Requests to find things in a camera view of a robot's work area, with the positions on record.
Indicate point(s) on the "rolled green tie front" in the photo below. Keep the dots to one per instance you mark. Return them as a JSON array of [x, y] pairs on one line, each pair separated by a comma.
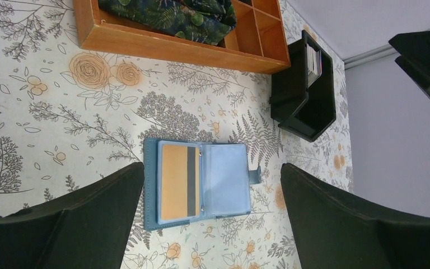
[[202, 21]]

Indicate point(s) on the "blue leather card holder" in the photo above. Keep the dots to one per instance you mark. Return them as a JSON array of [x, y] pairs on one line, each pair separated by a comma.
[[225, 180]]

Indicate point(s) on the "stack of cards in box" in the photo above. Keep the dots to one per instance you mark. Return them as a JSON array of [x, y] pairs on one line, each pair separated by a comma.
[[314, 64]]

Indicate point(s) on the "black card box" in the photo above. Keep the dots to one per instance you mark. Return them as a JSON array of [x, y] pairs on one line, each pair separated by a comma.
[[304, 111]]

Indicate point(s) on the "floral table mat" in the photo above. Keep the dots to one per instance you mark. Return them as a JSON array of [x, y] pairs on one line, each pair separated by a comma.
[[69, 117]]

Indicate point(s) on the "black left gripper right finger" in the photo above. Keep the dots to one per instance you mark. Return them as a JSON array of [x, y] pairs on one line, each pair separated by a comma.
[[333, 228]]

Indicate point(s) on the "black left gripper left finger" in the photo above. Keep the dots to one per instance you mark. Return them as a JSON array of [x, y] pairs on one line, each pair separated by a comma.
[[87, 228]]

